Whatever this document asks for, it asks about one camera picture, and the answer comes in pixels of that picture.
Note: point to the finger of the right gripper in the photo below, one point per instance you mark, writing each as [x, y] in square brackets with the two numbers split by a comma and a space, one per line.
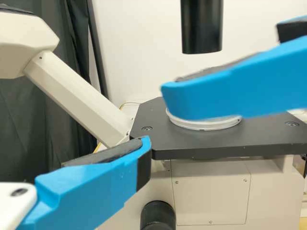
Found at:
[235, 93]
[293, 30]

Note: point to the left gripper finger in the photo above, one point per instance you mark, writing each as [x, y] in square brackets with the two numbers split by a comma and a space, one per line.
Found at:
[91, 187]

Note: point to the petri dish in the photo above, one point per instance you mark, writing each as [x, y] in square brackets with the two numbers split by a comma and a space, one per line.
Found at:
[204, 125]

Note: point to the cream microscope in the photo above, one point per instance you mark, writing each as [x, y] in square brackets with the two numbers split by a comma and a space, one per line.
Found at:
[211, 191]

